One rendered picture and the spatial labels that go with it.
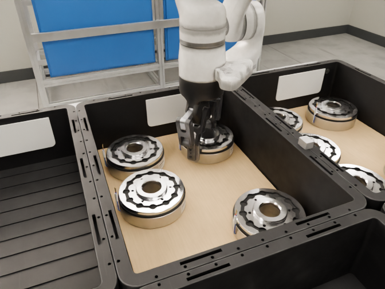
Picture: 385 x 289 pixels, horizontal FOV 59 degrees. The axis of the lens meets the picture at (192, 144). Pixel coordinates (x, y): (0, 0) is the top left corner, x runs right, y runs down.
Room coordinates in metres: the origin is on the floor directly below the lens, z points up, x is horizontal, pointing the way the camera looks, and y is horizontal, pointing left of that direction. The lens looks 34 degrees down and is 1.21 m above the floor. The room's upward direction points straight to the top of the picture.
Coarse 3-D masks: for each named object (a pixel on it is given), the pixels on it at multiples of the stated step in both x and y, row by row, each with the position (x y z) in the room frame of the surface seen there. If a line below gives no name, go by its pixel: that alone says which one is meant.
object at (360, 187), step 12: (336, 60) 0.76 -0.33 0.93; (264, 72) 0.69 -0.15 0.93; (276, 72) 0.69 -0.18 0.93; (360, 72) 0.69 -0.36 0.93; (384, 84) 0.63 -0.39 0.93; (252, 96) 0.57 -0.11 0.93; (264, 108) 0.52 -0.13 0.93; (276, 120) 0.48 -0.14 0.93; (324, 156) 0.39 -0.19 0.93; (336, 168) 0.36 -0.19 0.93; (348, 180) 0.33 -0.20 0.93; (360, 192) 0.31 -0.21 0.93; (372, 192) 0.31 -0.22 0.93; (384, 192) 0.31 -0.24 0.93; (372, 204) 0.30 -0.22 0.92
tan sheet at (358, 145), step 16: (304, 112) 0.69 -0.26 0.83; (304, 128) 0.62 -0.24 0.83; (320, 128) 0.62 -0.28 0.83; (352, 128) 0.62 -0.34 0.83; (368, 128) 0.62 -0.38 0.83; (336, 144) 0.56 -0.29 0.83; (352, 144) 0.56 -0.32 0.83; (368, 144) 0.56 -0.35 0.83; (384, 144) 0.56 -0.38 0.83; (352, 160) 0.51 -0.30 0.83; (368, 160) 0.51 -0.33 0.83; (384, 160) 0.51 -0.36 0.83; (384, 176) 0.46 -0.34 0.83
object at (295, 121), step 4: (272, 108) 0.65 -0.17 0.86; (276, 108) 0.65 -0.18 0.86; (280, 108) 0.65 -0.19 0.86; (284, 108) 0.65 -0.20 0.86; (288, 112) 0.64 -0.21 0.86; (292, 112) 0.63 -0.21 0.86; (292, 116) 0.61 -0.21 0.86; (296, 116) 0.62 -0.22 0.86; (300, 116) 0.61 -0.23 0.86; (292, 120) 0.60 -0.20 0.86; (296, 120) 0.60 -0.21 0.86; (300, 120) 0.60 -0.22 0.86; (292, 124) 0.58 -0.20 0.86; (296, 124) 0.58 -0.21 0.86; (300, 124) 0.58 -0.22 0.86; (296, 128) 0.57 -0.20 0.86
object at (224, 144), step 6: (198, 126) 0.58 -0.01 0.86; (216, 126) 0.58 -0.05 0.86; (222, 126) 0.58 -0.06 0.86; (222, 132) 0.55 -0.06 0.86; (228, 132) 0.55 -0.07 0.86; (222, 138) 0.53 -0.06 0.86; (228, 138) 0.53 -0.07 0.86; (204, 144) 0.51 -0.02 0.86; (210, 144) 0.51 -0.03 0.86; (216, 144) 0.52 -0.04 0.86; (222, 144) 0.51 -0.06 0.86; (228, 144) 0.51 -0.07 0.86; (204, 150) 0.50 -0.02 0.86; (210, 150) 0.50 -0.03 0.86; (216, 150) 0.50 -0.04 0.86
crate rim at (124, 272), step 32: (128, 96) 0.57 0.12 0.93; (96, 160) 0.39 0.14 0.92; (320, 160) 0.37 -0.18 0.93; (96, 192) 0.33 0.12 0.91; (352, 192) 0.31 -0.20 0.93; (288, 224) 0.26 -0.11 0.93; (128, 256) 0.22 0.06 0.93; (192, 256) 0.21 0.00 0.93; (224, 256) 0.22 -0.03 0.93; (128, 288) 0.18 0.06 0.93
